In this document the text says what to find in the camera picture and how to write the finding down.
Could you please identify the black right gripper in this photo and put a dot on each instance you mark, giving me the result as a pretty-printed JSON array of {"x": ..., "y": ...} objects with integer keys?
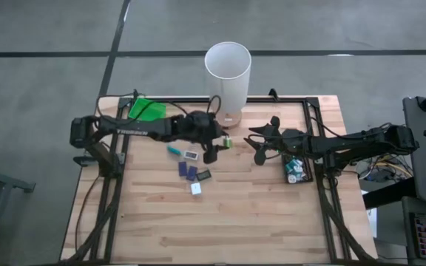
[{"x": 290, "y": 140}]

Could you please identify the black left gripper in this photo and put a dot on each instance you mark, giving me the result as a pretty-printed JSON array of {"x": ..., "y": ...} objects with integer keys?
[{"x": 200, "y": 129}]

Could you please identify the green translucent wall charger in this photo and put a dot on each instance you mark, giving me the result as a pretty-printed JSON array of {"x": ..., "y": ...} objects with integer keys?
[{"x": 228, "y": 142}]

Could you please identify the small white wall charger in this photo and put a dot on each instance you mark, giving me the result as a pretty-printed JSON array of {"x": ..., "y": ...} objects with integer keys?
[{"x": 299, "y": 162}]

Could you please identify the teal rectangular eraser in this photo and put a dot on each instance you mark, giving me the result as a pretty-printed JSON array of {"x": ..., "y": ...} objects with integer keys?
[{"x": 174, "y": 150}]

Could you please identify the white cube wall charger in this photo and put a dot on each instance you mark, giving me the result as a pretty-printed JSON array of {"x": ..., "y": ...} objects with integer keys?
[{"x": 195, "y": 188}]

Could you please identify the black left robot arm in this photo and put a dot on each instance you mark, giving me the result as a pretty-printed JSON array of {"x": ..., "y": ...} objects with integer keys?
[{"x": 135, "y": 127}]

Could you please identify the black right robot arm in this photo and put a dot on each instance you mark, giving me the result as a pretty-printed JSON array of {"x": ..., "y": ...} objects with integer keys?
[{"x": 346, "y": 144}]

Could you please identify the white digital clock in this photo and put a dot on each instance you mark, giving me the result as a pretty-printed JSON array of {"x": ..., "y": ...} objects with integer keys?
[{"x": 191, "y": 155}]

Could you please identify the black digital clock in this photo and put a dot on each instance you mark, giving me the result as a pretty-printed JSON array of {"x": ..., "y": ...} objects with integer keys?
[{"x": 204, "y": 175}]

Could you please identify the dark blue card box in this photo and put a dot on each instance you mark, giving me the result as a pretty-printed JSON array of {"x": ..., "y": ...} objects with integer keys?
[
  {"x": 192, "y": 173},
  {"x": 182, "y": 168}
]

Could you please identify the black plastic basket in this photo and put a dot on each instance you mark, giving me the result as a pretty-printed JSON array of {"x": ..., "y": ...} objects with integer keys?
[{"x": 309, "y": 166}]

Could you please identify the green plastic basket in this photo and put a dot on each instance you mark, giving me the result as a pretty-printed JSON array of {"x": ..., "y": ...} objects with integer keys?
[{"x": 154, "y": 112}]

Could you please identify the white shade table lamp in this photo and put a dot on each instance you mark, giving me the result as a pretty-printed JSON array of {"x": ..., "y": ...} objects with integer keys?
[{"x": 228, "y": 74}]

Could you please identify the white paper sheet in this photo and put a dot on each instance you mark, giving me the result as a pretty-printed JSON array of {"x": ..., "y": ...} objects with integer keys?
[{"x": 372, "y": 221}]

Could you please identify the black computer desk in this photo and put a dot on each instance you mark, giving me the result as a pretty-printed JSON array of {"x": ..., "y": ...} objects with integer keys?
[{"x": 420, "y": 166}]

